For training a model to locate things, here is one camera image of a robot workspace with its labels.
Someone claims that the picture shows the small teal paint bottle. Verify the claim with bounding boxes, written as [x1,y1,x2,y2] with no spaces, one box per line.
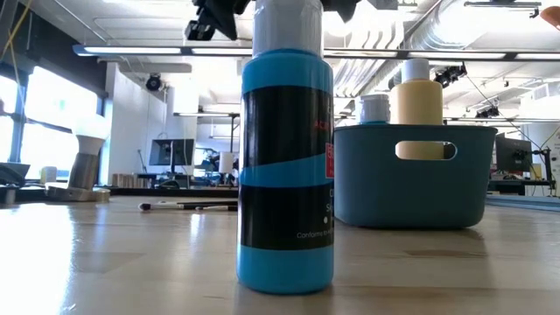
[358,93,392,126]

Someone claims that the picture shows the large yellow paint bottle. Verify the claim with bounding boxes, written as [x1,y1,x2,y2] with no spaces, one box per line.
[388,58,445,161]

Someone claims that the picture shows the small blue paint bottle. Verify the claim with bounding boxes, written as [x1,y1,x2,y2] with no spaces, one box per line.
[235,0,336,296]

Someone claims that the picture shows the blue-handled paintbrush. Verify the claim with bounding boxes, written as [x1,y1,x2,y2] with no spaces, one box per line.
[150,199,240,207]

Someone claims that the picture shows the teal plastic bin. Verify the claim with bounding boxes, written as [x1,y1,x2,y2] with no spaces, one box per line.
[332,124,499,230]

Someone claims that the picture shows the black ceiling spotlight cluster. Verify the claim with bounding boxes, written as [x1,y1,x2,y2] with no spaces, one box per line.
[474,104,501,119]
[430,63,468,90]

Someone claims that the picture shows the black computer monitor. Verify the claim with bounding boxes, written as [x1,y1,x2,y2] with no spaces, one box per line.
[495,132,533,173]
[149,138,196,176]

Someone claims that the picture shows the white background cup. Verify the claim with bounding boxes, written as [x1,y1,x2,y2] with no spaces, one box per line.
[218,151,237,175]

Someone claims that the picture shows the black ceiling fixture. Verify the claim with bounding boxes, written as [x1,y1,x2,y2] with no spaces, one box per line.
[463,0,543,19]

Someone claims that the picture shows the wooden slat rack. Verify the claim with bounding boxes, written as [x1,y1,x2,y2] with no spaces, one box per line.
[111,173,148,189]

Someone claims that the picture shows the black paintbrush silver ferrule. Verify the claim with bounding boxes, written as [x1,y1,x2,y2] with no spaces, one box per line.
[138,202,240,213]

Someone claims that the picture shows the small white container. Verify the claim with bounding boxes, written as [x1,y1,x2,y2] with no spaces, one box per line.
[39,165,59,184]

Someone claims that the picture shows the black background desk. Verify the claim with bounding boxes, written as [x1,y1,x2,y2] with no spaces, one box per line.
[486,177,557,197]

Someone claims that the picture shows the black ceiling camera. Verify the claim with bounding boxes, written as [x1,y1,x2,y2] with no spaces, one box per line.
[144,73,164,92]

